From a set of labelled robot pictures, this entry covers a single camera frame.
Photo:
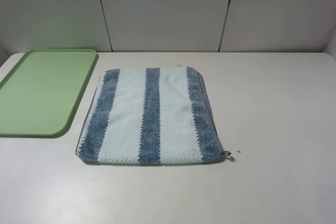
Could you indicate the green plastic tray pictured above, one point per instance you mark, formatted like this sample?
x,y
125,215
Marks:
x,y
41,93

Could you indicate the blue white striped towel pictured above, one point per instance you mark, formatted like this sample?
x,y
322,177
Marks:
x,y
152,116

